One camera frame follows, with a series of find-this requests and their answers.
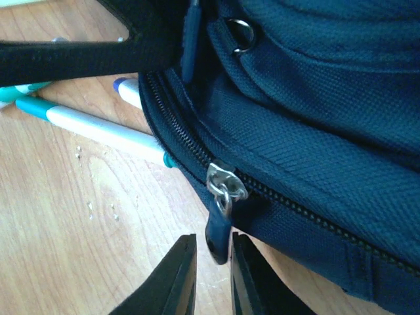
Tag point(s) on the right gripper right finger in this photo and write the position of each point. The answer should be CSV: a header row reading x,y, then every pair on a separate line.
x,y
255,287

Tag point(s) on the green white glue stick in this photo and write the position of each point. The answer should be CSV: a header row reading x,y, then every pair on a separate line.
x,y
11,93

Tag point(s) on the navy blue backpack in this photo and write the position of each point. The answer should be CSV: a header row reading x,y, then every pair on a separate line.
x,y
301,128

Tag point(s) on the green cap marker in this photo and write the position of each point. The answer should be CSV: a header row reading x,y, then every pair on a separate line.
x,y
106,132

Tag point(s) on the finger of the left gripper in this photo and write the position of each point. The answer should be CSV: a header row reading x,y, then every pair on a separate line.
x,y
153,44

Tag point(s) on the purple cap marker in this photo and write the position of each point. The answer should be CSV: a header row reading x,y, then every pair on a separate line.
x,y
127,89

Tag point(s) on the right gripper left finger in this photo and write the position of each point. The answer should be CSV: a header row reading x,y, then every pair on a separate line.
x,y
171,287

